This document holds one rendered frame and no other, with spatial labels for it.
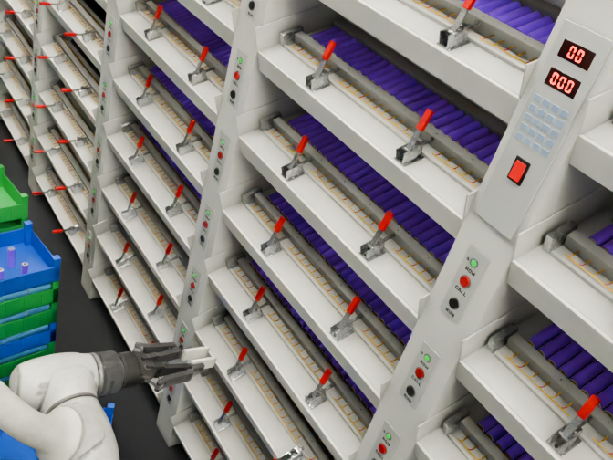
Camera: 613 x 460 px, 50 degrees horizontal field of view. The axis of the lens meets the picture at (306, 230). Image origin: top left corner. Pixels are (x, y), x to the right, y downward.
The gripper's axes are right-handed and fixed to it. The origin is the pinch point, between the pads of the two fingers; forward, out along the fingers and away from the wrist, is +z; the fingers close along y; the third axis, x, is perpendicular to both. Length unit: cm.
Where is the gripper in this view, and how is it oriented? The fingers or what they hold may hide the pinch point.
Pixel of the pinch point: (199, 358)
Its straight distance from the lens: 158.1
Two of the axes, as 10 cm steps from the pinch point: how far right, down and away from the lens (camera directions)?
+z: 7.5, 0.0, 6.7
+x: 3.8, -8.2, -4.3
